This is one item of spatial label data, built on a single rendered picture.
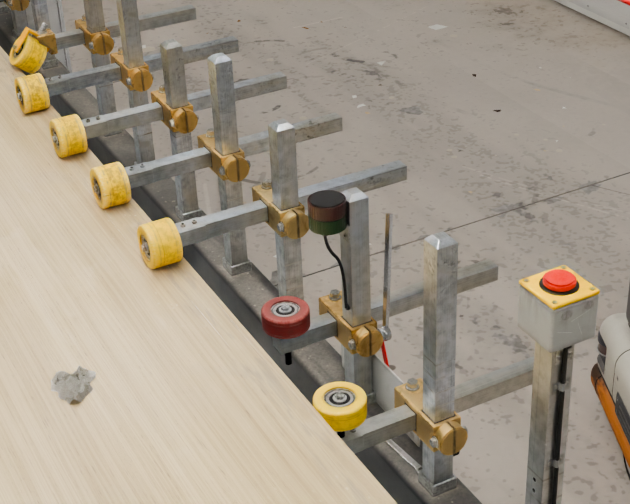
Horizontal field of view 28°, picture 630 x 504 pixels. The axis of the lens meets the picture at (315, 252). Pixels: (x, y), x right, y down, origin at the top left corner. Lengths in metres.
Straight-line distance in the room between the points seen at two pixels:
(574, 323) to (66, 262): 1.04
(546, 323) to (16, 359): 0.89
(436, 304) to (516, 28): 3.90
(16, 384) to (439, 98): 3.21
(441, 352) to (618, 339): 1.32
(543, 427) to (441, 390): 0.28
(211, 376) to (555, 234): 2.27
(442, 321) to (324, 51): 3.66
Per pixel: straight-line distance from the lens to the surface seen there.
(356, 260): 2.01
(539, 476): 1.70
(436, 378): 1.86
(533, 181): 4.35
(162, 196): 2.85
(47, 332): 2.08
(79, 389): 1.94
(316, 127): 2.54
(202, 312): 2.08
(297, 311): 2.05
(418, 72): 5.18
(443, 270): 1.76
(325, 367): 2.27
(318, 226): 1.94
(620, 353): 3.08
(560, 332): 1.53
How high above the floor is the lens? 2.06
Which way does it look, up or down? 31 degrees down
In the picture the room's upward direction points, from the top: 3 degrees counter-clockwise
